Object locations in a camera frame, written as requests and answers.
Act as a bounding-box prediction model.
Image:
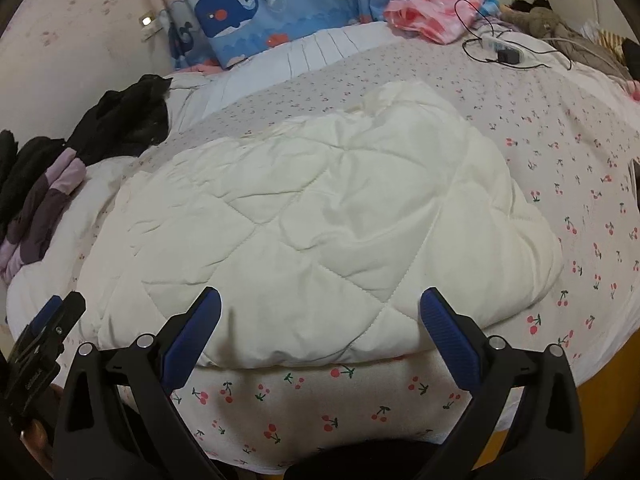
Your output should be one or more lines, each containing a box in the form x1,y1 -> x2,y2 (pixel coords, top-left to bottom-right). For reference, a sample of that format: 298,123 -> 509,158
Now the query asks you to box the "white quilted comforter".
78,81 -> 562,370

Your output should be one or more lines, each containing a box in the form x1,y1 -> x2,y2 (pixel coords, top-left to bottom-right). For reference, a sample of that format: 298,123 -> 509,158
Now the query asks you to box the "white duvet at left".
6,156 -> 138,337

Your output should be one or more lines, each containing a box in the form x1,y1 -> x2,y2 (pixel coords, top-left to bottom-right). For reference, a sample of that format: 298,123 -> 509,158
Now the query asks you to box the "purple lilac garment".
1,148 -> 87,284

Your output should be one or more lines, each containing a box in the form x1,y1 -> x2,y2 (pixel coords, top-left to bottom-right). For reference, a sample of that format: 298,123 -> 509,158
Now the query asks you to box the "black garment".
66,74 -> 171,166

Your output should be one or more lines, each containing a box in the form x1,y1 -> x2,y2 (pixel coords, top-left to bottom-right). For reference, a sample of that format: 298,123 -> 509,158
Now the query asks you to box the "cherry print bed sheet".
64,37 -> 640,476

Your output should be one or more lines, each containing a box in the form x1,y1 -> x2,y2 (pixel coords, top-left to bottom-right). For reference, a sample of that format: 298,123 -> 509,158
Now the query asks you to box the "white striped bedding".
165,22 -> 400,132

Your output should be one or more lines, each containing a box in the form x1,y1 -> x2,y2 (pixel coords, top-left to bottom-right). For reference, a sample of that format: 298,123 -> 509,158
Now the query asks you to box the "white power strip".
480,35 -> 553,68

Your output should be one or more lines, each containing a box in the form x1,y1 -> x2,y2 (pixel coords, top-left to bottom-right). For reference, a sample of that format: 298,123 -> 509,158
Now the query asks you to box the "olive brown garment pile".
499,0 -> 632,80

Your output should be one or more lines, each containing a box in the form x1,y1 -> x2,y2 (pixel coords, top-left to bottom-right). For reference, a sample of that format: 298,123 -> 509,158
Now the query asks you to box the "pink checkered cloth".
383,0 -> 486,44

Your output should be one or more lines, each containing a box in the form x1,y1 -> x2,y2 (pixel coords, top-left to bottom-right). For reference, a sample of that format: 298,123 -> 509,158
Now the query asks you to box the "wall light switch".
139,11 -> 163,42

